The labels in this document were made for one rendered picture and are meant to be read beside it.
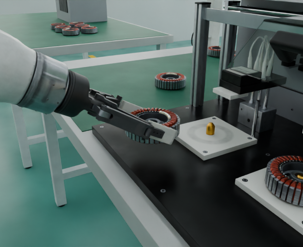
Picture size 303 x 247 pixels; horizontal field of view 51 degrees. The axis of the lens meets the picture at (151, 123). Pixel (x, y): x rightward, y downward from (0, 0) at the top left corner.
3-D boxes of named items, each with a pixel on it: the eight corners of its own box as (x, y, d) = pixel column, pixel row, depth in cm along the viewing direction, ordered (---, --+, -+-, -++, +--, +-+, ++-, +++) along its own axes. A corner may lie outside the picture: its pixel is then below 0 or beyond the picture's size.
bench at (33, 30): (19, 174, 198) (-6, 52, 166) (-8, 88, 344) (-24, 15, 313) (170, 135, 246) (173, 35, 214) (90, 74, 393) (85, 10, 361)
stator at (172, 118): (140, 151, 59) (140, 133, 58) (116, 128, 68) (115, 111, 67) (189, 137, 64) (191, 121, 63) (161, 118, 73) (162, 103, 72)
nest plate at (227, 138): (203, 160, 66) (204, 155, 65) (165, 132, 78) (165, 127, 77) (257, 143, 73) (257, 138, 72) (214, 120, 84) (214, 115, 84)
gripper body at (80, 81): (44, 102, 57) (89, 116, 63) (56, 119, 51) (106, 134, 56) (61, 63, 56) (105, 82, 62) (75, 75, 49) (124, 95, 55)
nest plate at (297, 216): (305, 237, 47) (307, 231, 46) (234, 184, 59) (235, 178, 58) (365, 205, 53) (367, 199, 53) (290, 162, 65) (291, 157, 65)
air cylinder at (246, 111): (258, 133, 77) (262, 111, 75) (237, 121, 83) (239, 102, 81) (273, 128, 80) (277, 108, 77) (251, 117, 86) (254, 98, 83)
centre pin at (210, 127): (209, 135, 74) (210, 125, 72) (204, 132, 75) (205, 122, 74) (215, 134, 74) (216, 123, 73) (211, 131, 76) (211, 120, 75)
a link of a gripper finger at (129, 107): (116, 113, 67) (115, 112, 67) (142, 122, 71) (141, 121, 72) (123, 100, 66) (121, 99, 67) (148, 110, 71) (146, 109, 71)
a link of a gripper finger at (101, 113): (90, 94, 56) (83, 96, 51) (116, 107, 56) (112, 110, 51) (84, 106, 57) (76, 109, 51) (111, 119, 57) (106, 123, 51)
